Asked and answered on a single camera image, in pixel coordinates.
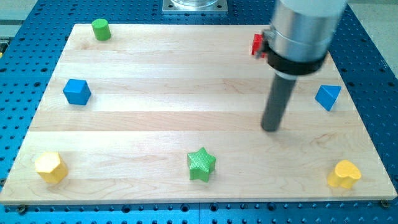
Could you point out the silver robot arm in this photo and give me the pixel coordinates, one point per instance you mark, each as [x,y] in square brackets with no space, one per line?
[300,33]

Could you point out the green star block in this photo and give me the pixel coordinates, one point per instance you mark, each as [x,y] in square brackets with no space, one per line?
[201,164]

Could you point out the wooden board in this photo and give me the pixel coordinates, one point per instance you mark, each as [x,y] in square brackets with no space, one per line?
[159,92]

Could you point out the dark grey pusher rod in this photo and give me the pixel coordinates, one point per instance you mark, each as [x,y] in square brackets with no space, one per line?
[279,96]

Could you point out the red block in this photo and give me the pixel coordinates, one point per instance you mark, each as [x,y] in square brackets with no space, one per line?
[258,46]

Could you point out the blue cube block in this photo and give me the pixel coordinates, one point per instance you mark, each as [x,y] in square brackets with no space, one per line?
[77,92]

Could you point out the blue triangle block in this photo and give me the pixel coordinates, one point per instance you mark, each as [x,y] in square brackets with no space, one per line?
[327,95]

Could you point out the green cylinder block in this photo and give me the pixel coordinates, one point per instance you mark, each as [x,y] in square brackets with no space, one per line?
[101,29]

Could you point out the yellow hexagon block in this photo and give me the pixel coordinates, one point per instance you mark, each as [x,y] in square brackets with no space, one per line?
[51,167]

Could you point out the yellow heart block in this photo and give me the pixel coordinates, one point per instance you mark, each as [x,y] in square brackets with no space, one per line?
[345,174]

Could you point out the blue perforated table plate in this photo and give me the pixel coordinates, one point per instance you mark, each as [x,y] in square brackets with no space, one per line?
[34,51]

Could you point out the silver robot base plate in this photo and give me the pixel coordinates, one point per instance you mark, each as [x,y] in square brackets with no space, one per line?
[194,6]

